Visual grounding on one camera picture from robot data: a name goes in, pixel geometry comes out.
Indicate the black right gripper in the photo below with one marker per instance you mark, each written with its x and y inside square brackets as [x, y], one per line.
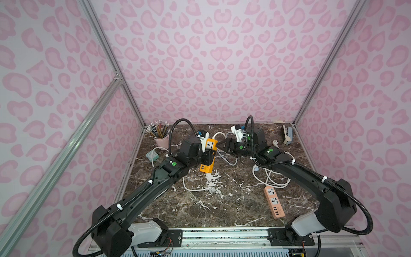
[231, 145]

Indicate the yellow power strip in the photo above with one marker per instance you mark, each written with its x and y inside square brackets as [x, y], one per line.
[211, 144]

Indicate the pink power strip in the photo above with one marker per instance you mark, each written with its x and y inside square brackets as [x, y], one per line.
[273, 202]

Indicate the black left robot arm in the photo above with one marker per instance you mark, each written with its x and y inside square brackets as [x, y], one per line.
[113, 228]

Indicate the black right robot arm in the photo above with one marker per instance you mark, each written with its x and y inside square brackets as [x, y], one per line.
[338, 210]

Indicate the grey stapler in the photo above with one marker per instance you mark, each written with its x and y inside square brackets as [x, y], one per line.
[287, 133]

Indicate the small green desk clock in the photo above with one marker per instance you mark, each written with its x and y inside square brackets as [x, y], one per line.
[152, 156]

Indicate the pink pencil cup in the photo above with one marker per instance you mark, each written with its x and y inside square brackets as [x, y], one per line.
[159, 131]

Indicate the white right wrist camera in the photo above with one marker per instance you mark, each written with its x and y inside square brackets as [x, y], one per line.
[239, 133]

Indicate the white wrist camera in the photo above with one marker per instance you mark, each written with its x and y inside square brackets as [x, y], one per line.
[203, 136]
[239, 133]

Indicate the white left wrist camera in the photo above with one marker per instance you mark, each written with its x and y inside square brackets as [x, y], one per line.
[203, 136]

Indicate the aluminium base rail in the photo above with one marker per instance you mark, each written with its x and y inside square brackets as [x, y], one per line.
[249, 242]

